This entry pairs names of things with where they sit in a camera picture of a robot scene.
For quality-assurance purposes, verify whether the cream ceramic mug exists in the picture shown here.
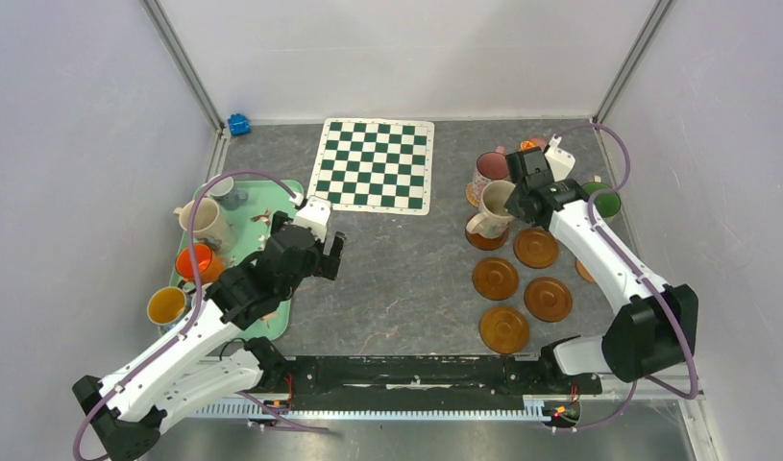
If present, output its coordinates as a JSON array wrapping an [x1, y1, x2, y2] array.
[[465, 181, 515, 239]]

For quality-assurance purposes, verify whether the pink ghost pattern mug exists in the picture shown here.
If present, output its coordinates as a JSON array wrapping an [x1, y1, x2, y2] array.
[[469, 146, 510, 199]]

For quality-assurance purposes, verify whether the brown wooden ridged coaster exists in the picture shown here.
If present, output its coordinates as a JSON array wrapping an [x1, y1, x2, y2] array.
[[478, 305, 530, 354], [513, 229, 560, 269], [524, 277, 574, 323], [465, 230, 509, 251]]

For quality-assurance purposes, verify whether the woven rattan coaster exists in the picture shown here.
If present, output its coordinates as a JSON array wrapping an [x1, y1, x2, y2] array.
[[465, 183, 479, 207]]

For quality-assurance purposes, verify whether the green interior cartoon mug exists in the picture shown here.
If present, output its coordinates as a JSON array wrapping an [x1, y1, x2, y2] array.
[[582, 177, 622, 223]]

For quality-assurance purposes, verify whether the grey white mug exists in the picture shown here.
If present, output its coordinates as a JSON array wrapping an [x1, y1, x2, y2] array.
[[202, 177, 249, 211]]

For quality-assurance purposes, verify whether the yellow interior mug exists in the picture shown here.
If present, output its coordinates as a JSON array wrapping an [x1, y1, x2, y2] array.
[[146, 286, 188, 327]]

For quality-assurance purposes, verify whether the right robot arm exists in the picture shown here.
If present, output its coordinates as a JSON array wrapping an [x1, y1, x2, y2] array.
[[505, 148, 698, 392]]

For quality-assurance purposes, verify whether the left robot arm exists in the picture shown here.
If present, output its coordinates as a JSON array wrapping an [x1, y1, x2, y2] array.
[[72, 198, 345, 460]]

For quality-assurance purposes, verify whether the plain orange cork coaster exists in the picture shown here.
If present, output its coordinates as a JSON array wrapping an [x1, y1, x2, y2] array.
[[575, 259, 596, 283]]

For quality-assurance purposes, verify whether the green floral tray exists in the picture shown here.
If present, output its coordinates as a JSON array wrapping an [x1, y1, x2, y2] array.
[[173, 180, 296, 340]]

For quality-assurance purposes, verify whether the orange pink toy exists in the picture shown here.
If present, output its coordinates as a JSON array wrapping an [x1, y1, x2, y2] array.
[[519, 137, 549, 152]]

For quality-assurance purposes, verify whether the orange mug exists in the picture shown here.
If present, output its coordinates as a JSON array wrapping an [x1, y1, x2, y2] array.
[[174, 243, 226, 284]]

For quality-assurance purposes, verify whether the beige mug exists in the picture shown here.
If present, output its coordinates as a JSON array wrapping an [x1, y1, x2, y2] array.
[[192, 198, 237, 255]]

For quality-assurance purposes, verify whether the green white chessboard mat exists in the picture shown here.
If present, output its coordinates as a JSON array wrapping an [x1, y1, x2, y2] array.
[[307, 117, 435, 216]]

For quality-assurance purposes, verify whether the blue toy block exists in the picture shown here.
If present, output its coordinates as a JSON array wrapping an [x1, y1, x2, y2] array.
[[227, 113, 252, 136]]

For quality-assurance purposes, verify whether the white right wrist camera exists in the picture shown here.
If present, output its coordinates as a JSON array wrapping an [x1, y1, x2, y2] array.
[[544, 135, 575, 182]]

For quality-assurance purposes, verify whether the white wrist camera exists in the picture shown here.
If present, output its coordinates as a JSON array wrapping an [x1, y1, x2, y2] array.
[[544, 135, 575, 182], [291, 195, 332, 242]]

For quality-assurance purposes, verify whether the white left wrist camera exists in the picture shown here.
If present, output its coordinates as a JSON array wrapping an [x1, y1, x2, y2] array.
[[291, 195, 332, 242]]

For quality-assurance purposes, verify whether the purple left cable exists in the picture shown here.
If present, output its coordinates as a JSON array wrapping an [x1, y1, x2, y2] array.
[[71, 169, 331, 461]]

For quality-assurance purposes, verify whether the purple cable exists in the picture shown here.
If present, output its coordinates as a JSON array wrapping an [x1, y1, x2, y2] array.
[[543, 122, 701, 434], [71, 169, 331, 461]]

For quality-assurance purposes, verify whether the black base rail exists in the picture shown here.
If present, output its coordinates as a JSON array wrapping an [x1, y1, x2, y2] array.
[[252, 355, 602, 411]]

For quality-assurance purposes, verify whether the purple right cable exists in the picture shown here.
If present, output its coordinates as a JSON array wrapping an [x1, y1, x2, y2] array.
[[543, 122, 701, 434]]

